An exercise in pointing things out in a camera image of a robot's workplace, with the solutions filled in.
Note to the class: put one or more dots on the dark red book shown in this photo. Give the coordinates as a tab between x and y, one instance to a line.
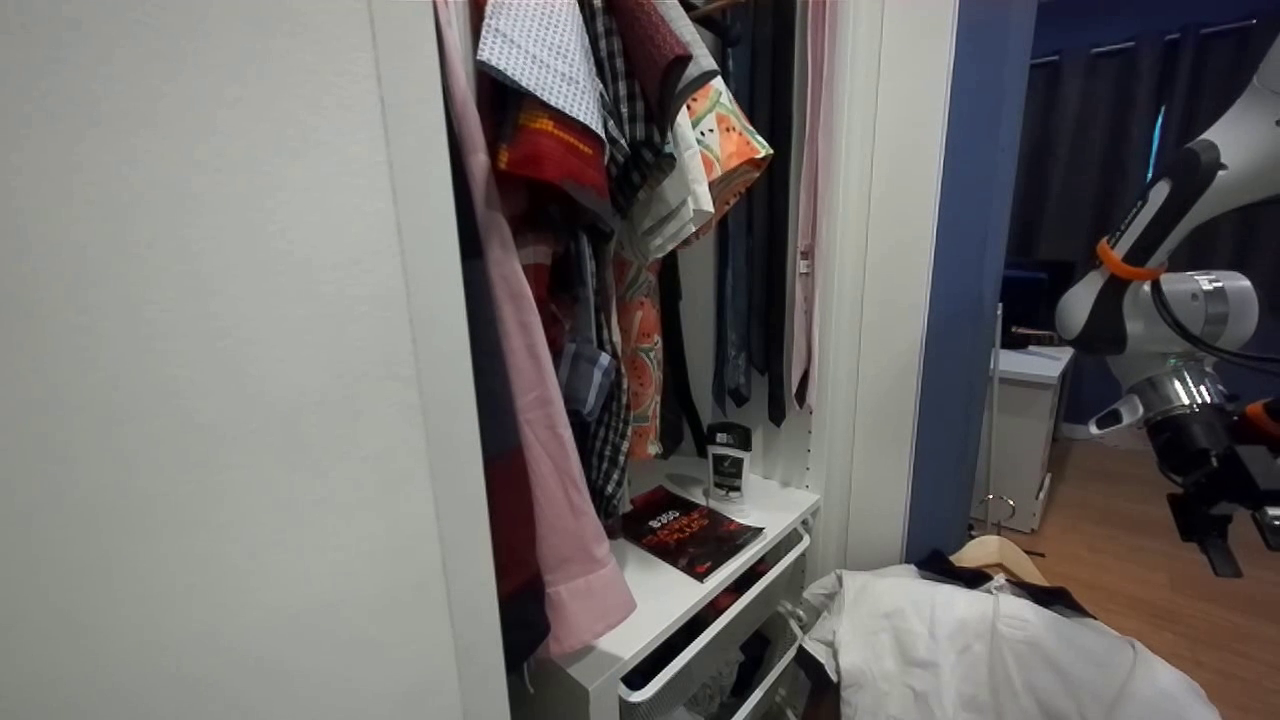
688	537

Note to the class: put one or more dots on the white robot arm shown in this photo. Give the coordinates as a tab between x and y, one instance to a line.
1167	328

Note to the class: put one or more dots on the white t-shirt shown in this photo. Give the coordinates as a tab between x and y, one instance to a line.
905	644

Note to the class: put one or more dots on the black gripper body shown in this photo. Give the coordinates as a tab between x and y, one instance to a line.
1218	465

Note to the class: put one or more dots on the white wardrobe door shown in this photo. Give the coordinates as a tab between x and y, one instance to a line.
239	436

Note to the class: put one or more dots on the pale pink hanging shirt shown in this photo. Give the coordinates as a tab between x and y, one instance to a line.
810	171

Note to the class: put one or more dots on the watermelon print shirt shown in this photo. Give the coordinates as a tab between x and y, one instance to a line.
714	161

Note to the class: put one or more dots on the white cabinet far room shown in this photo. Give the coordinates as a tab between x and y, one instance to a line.
1018	436

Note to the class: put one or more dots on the pink striped shirt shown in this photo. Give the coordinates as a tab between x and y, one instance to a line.
587	589

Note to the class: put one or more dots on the dark hanging trousers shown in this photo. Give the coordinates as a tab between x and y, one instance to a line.
753	240

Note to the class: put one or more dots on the red orange garment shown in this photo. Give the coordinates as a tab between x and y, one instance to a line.
558	152

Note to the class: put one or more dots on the wooden clothes hanger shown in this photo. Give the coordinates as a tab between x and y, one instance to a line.
996	554

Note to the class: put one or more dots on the white drawer unit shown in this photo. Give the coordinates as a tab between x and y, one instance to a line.
688	644

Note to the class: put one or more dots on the black white checked shirt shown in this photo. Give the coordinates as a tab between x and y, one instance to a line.
627	152

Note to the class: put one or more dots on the dark curtains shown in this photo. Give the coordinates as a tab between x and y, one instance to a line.
1098	127

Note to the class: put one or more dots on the white dotted shirt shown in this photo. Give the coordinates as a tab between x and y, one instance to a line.
540	46

